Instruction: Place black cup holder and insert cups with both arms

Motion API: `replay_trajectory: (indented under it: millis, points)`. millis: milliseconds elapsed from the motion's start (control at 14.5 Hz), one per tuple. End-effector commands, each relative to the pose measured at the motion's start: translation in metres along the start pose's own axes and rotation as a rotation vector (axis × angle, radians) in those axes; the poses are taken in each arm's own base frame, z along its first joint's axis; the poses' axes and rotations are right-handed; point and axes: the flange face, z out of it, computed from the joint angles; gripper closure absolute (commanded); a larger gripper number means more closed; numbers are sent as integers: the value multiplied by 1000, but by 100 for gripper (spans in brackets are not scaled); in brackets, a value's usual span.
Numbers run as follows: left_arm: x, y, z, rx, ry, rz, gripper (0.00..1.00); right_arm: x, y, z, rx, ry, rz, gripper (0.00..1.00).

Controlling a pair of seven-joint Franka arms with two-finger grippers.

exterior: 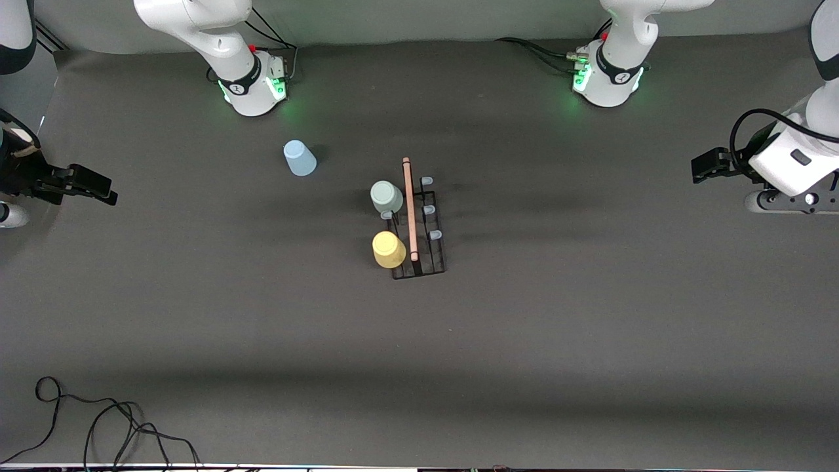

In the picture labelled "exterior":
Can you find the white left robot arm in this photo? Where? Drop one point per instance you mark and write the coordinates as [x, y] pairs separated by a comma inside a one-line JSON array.
[[613, 82]]

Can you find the beige box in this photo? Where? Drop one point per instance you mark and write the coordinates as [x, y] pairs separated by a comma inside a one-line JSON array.
[[23, 135]]

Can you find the light blue plastic cup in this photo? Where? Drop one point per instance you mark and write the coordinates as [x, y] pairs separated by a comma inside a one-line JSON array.
[[300, 159]]

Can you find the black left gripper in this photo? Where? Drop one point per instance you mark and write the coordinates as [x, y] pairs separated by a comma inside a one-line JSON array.
[[739, 164]]

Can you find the pale green plastic cup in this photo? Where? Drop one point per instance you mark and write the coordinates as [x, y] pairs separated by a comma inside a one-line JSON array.
[[387, 196]]

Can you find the dark grey table mat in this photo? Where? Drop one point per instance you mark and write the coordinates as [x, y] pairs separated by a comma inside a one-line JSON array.
[[459, 328]]

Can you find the yellow plastic cup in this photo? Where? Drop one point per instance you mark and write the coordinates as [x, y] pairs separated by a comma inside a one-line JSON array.
[[389, 250]]

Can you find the black metal rail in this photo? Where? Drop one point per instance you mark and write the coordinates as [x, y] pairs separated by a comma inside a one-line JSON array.
[[54, 39]]

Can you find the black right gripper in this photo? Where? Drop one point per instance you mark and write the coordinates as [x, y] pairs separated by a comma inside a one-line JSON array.
[[21, 172]]

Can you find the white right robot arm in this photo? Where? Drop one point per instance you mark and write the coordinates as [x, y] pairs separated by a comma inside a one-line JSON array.
[[236, 65]]

